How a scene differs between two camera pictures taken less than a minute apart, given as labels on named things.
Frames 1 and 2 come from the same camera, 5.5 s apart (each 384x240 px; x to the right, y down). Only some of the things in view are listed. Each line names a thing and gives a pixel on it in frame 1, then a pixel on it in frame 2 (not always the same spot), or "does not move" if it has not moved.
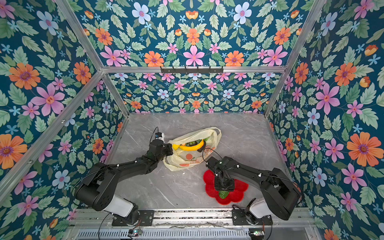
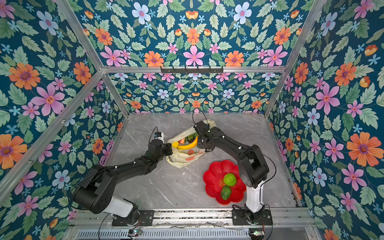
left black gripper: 168,146 does not move
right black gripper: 229,188 to 199,145
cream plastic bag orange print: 181,159 to 212,123
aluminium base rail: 101,219 does not move
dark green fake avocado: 223,194 does not move
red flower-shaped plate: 240,186 does not move
